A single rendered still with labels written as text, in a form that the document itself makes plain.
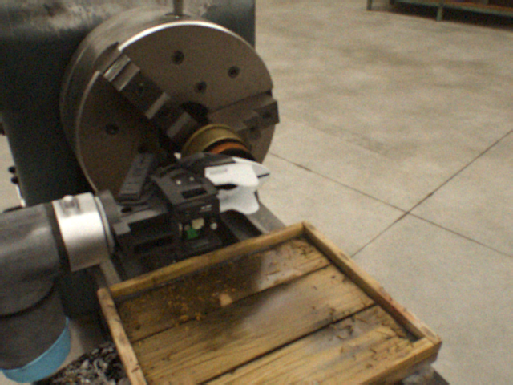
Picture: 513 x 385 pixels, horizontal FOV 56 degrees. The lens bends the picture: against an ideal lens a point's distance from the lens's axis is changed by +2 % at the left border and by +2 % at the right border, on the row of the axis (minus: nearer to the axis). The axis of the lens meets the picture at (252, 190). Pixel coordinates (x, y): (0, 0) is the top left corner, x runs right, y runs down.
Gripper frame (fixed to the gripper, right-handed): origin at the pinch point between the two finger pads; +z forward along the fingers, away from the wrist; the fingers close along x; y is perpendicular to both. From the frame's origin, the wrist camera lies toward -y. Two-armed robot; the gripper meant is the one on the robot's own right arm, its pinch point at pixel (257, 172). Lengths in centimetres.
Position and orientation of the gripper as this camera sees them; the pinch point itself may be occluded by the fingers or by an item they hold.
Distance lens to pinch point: 61.2
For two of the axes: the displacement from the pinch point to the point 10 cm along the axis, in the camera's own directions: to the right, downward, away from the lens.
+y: 4.8, 4.6, -7.5
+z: 8.8, -2.5, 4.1
